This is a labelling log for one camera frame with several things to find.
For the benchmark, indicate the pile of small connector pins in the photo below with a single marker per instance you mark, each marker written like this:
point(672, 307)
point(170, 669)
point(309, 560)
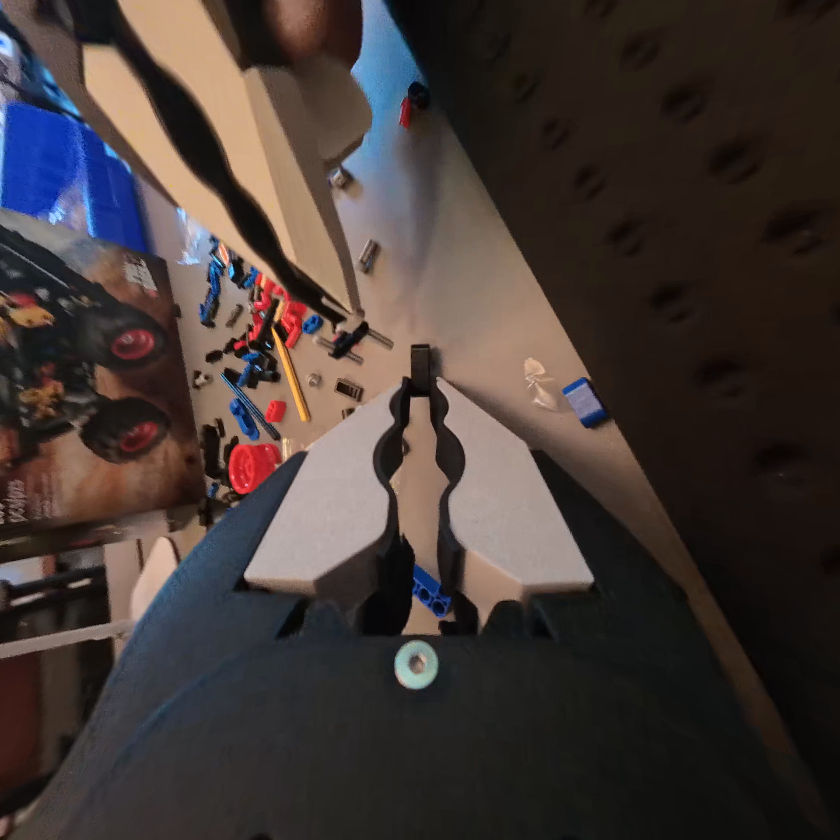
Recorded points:
point(292, 321)

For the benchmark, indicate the long yellow axle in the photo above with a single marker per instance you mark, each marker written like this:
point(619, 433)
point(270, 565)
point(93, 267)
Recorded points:
point(292, 377)

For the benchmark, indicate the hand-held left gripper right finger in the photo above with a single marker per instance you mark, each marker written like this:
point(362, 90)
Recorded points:
point(518, 525)

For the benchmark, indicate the toy truck set box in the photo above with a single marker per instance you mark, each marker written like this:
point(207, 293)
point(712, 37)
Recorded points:
point(98, 394)

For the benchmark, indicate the blue L-shaped beam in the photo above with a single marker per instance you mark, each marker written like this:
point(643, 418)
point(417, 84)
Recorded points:
point(430, 590)

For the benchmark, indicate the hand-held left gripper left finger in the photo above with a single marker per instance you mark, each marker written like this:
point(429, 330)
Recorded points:
point(321, 525)

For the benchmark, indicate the red two-hole beam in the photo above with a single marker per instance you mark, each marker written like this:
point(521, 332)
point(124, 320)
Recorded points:
point(275, 411)

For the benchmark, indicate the small blue brick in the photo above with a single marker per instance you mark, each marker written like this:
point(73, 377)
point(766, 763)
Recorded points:
point(584, 401)

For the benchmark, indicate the blue storage bin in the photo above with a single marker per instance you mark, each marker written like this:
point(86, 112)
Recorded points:
point(52, 164)

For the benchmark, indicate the grey axle connector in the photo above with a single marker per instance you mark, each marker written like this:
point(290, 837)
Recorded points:
point(369, 256)

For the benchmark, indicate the grey desk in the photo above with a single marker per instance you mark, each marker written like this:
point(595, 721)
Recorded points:
point(459, 262)

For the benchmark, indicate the blue fairing panel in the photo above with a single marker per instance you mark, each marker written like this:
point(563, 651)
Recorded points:
point(243, 420)

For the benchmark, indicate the small black grille tile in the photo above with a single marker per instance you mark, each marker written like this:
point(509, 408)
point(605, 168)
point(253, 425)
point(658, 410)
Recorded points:
point(348, 390)

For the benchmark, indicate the black perforated board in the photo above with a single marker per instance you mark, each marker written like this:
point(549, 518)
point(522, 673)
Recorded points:
point(656, 262)

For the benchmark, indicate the long black axle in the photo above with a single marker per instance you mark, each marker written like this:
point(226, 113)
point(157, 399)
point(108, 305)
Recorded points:
point(249, 405)

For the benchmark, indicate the red and black connector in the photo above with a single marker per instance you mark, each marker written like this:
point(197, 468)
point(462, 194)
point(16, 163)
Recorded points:
point(413, 105)

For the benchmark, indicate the clear plastic scrap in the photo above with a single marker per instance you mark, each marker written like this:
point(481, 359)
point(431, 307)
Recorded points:
point(541, 384)

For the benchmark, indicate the large red wheel rim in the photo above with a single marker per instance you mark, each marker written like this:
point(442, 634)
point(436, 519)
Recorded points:
point(253, 467)

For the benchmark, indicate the person's right hand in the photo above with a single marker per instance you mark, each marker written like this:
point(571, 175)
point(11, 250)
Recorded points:
point(315, 26)

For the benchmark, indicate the short black beam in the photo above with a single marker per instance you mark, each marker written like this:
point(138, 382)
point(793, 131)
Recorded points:
point(421, 367)

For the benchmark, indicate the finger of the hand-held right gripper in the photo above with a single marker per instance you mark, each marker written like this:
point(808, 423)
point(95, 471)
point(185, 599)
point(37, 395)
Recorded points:
point(216, 98)
point(131, 111)

